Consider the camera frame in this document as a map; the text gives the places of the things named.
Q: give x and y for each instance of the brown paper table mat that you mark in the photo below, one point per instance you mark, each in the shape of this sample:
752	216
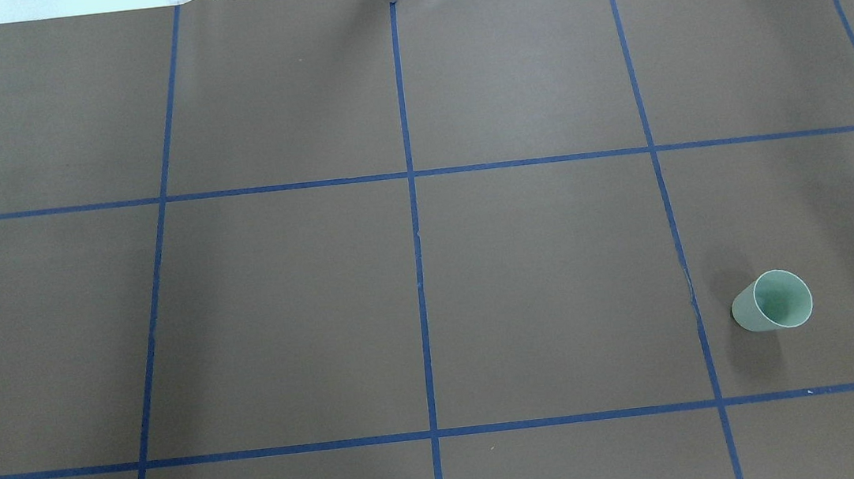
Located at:
426	239

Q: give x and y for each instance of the green cup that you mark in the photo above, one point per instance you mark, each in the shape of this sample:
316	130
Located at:
775	300

